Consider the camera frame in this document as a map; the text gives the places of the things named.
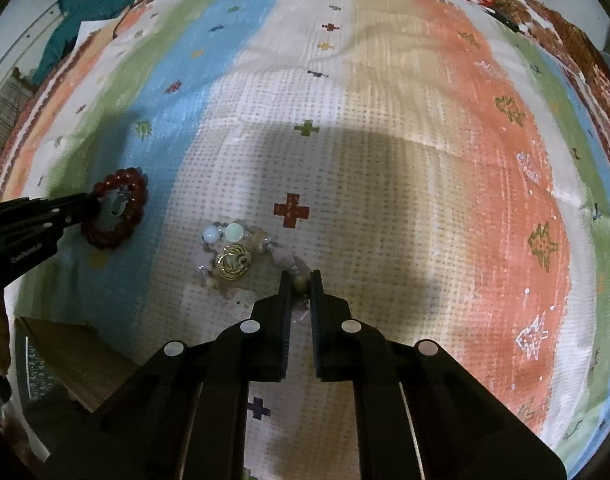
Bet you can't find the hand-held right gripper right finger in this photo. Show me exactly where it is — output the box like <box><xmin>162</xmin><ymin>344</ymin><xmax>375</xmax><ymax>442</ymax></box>
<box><xmin>309</xmin><ymin>269</ymin><xmax>568</xmax><ymax>480</ymax></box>

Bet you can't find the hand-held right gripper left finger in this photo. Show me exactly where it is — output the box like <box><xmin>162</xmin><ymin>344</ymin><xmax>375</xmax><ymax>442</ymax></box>
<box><xmin>42</xmin><ymin>270</ymin><xmax>294</xmax><ymax>480</ymax></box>

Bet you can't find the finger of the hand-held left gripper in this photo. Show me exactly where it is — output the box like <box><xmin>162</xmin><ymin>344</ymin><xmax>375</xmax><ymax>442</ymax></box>
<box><xmin>0</xmin><ymin>206</ymin><xmax>98</xmax><ymax>243</ymax></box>
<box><xmin>0</xmin><ymin>191</ymin><xmax>102</xmax><ymax>222</ymax></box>

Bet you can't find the dark red bead bracelet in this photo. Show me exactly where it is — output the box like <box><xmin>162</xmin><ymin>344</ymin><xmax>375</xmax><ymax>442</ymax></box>
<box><xmin>80</xmin><ymin>170</ymin><xmax>150</xmax><ymax>248</ymax></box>

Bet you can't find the pale bead bracelet gold pendant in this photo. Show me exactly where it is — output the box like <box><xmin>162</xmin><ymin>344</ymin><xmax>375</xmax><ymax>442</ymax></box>
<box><xmin>199</xmin><ymin>220</ymin><xmax>313</xmax><ymax>313</ymax></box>

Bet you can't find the grey striped pillow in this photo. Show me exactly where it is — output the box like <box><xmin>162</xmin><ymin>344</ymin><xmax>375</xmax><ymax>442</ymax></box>
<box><xmin>0</xmin><ymin>67</ymin><xmax>33</xmax><ymax>176</ymax></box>

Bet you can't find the striped pastel mat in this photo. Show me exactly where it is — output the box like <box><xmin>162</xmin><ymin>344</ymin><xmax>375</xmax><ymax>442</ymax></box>
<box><xmin>0</xmin><ymin>0</ymin><xmax>610</xmax><ymax>480</ymax></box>

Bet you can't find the teal garment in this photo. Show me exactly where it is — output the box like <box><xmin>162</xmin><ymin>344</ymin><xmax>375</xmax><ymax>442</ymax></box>
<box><xmin>32</xmin><ymin>0</ymin><xmax>148</xmax><ymax>86</ymax></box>

